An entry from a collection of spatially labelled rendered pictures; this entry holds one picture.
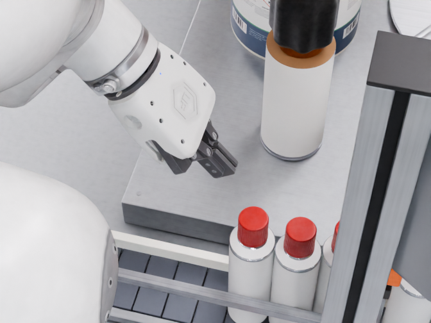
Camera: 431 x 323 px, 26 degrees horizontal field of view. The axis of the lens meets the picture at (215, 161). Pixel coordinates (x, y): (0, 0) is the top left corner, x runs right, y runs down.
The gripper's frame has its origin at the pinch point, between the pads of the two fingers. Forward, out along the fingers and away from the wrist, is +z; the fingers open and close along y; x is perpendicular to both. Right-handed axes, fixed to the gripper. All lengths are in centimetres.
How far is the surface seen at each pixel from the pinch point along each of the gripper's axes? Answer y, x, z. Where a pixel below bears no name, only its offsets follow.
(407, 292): -8.7, -16.4, 17.4
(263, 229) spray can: -7.8, -6.1, 4.2
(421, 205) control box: -22.2, -35.5, -11.6
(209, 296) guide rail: -10.8, 5.3, 10.5
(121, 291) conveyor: -8.9, 19.9, 9.5
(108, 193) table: 8.1, 29.7, 8.5
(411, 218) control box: -21.9, -33.8, -10.1
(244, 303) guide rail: -10.6, 2.0, 12.9
